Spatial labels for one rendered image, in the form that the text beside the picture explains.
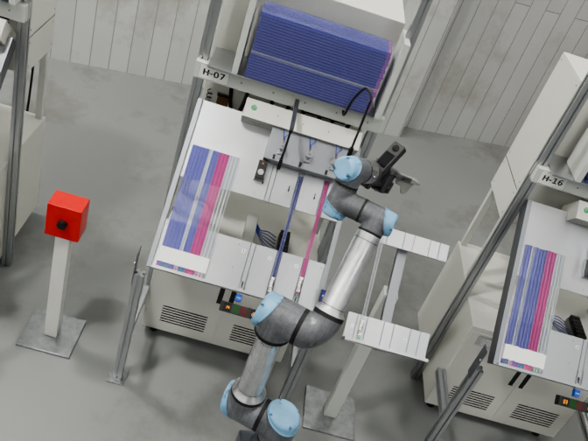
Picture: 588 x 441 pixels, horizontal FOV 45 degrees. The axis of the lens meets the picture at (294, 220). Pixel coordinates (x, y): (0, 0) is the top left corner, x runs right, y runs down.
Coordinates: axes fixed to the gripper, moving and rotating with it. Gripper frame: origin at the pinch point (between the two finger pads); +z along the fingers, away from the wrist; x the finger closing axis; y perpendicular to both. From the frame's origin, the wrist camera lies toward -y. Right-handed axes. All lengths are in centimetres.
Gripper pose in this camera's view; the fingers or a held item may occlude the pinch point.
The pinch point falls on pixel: (402, 171)
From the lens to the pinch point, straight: 234.4
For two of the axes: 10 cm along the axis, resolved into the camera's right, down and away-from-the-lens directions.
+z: 5.9, 0.2, 8.1
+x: 6.8, 5.2, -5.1
